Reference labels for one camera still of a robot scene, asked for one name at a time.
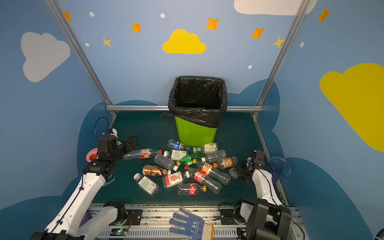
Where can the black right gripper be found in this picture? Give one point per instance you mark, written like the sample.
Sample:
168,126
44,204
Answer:
245,167

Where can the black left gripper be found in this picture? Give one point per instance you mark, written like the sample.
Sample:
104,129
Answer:
126,145

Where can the orange label short bottle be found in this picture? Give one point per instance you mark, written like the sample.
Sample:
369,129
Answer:
226,163

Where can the clear bottle red label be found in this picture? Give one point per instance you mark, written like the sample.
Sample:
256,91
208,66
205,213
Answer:
141,154

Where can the blue label water bottle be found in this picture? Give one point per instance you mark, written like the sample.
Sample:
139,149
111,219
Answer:
233,172

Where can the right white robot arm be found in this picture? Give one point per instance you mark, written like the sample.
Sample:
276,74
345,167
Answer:
266,218

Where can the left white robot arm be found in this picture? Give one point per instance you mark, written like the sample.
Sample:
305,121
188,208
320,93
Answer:
67,225

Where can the green bin black liner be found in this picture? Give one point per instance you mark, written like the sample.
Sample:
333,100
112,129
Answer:
197,104

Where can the pink plastic watering can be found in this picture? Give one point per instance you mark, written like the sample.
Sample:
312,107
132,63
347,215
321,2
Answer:
92,154

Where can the orange label long bottle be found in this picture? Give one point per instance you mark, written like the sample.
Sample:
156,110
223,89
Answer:
211,171

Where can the cream label bottle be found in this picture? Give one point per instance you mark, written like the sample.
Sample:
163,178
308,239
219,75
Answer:
206,148

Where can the long bottle red label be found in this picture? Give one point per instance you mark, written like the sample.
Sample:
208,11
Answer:
204,179

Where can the brown drink bottle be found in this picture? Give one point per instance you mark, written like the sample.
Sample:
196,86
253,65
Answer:
155,171

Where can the clear bottle white cap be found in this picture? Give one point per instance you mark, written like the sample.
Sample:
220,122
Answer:
146,184

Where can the green sprite bottle centre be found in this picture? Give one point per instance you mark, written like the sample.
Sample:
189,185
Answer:
191,159

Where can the small bottle yellow cap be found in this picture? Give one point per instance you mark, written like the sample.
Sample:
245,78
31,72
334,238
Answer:
190,189

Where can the clear bottle blue cap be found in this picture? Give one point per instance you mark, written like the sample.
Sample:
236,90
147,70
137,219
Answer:
177,145

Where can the pink label bottle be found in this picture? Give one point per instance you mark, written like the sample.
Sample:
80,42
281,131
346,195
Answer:
175,179

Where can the blue dotted work glove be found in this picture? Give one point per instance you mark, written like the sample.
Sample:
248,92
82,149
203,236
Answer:
193,227

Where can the left aluminium post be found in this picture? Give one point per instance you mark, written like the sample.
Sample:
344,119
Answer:
64,24

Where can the aluminium corner post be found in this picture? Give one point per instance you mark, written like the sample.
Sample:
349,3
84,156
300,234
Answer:
292,32

